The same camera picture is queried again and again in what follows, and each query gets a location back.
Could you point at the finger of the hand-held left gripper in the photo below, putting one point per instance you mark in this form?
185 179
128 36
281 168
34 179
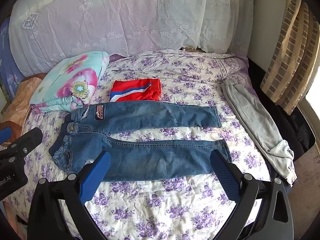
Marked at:
30 137
5 135

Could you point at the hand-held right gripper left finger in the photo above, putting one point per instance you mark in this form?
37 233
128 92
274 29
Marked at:
95 177

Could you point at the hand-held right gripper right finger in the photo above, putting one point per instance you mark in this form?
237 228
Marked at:
225 176

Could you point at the blue denim pants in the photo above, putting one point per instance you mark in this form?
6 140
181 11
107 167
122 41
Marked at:
150 152

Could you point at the orange brown blanket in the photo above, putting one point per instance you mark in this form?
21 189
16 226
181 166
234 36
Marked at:
22 97

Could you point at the purple floral bedsheet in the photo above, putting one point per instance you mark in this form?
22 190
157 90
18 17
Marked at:
175 205

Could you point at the grey sweatpants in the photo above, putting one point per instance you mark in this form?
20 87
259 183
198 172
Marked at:
257 120

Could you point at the folded teal floral blanket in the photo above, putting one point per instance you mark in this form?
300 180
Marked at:
72 82

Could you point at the blue printed cloth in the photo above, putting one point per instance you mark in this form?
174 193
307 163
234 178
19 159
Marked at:
7 62

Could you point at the dark cloth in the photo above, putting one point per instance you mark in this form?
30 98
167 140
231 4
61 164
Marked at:
300 130

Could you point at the red striped shorts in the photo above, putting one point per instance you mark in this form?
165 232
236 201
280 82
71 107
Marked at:
140 91

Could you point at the beige striped curtain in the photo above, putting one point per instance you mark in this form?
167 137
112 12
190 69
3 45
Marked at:
290 55

